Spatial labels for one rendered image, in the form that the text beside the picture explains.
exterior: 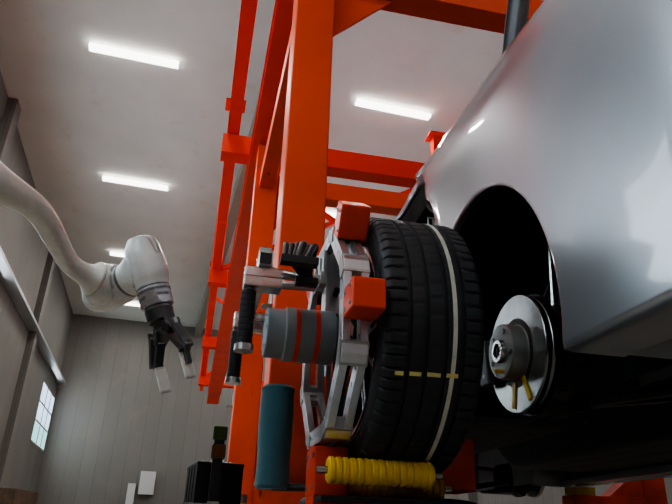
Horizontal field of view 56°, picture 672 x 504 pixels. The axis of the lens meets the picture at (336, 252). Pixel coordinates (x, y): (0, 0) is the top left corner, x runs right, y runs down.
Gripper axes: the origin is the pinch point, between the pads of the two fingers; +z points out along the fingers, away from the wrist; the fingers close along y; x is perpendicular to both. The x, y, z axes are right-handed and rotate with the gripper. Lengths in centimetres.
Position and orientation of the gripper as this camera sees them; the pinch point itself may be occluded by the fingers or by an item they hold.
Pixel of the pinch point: (177, 381)
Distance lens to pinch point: 173.1
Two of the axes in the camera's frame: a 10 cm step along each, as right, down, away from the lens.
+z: 3.2, 9.1, -2.7
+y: 6.4, -4.2, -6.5
